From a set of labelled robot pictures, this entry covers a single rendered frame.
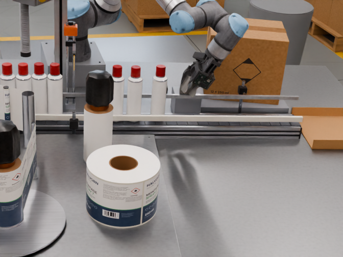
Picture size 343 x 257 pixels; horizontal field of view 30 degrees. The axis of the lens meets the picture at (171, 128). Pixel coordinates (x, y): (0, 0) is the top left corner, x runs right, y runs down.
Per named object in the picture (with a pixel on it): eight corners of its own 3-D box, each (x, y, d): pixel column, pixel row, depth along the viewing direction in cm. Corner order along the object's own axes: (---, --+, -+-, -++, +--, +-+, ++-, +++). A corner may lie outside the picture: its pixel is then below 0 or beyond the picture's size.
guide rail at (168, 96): (0, 96, 221) (0, 93, 220) (0, 95, 222) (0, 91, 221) (298, 100, 237) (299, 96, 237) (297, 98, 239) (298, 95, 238)
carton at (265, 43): (203, 99, 255) (210, 34, 242) (202, 75, 276) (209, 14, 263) (278, 105, 255) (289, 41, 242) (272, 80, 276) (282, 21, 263)
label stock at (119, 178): (137, 236, 170) (140, 191, 163) (72, 214, 176) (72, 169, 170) (168, 199, 186) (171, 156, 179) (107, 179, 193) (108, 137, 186)
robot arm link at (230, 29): (238, 11, 220) (254, 27, 217) (219, 35, 225) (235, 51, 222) (227, 9, 213) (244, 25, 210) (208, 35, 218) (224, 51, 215)
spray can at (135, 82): (126, 123, 225) (128, 69, 216) (125, 116, 230) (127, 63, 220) (141, 123, 226) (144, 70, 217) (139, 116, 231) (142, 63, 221)
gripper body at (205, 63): (188, 82, 222) (208, 56, 216) (185, 70, 228) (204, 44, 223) (206, 92, 225) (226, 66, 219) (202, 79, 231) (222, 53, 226)
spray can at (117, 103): (108, 123, 225) (109, 69, 215) (107, 116, 229) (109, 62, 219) (123, 123, 225) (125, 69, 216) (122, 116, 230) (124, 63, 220)
